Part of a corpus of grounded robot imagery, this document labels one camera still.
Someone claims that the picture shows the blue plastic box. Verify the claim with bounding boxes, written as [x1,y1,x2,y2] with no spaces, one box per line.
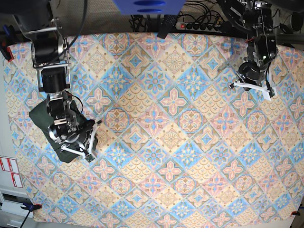
[113,0,186,15]

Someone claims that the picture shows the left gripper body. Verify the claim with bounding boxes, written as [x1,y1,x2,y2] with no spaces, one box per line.
[228,62,277,100]

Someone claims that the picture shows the black remote control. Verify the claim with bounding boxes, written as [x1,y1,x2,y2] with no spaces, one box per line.
[157,15,178,39]

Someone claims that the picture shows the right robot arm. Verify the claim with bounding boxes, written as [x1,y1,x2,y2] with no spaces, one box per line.
[0,0,98,163]

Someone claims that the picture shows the upper left blue clamp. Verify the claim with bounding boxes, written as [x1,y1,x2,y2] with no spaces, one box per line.
[0,25,15,62]

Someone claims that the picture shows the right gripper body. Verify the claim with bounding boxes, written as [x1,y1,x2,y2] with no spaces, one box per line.
[48,120,102,163]

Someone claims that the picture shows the patterned tile tablecloth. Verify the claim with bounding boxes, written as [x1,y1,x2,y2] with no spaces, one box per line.
[2,33,304,228]

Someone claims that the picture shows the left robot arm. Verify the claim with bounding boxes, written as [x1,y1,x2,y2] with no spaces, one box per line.
[217,0,278,101]

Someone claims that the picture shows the right orange black clamp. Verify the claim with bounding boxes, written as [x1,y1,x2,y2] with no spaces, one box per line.
[291,211,301,216]

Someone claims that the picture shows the white power strip red switch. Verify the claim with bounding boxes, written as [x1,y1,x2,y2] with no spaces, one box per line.
[175,22,220,32]

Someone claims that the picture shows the orange black clamp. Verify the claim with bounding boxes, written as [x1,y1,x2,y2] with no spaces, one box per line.
[291,211,301,216]
[20,203,42,212]

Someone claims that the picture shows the dark green long-sleeve shirt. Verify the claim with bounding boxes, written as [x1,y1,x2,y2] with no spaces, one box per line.
[29,98,87,151]

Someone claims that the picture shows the left orange black clamp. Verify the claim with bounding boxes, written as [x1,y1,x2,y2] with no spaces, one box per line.
[20,203,42,212]

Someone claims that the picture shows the red white sticker sheet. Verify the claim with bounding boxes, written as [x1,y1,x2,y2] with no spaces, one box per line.
[0,157,23,188]

